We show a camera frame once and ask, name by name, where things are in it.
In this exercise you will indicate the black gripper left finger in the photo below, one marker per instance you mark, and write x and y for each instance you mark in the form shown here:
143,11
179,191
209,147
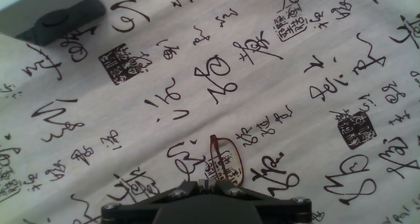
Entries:
141,206

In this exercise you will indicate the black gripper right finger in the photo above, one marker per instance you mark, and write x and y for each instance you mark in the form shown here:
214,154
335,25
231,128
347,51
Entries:
275,206

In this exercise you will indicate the red-framed glasses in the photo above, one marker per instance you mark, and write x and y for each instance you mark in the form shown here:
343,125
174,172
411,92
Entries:
229,165

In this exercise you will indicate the beige calligraphy print cloth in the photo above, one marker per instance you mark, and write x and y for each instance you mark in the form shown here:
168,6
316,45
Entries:
131,119

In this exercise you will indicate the grey box flat red button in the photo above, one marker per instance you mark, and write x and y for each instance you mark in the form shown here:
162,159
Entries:
39,7

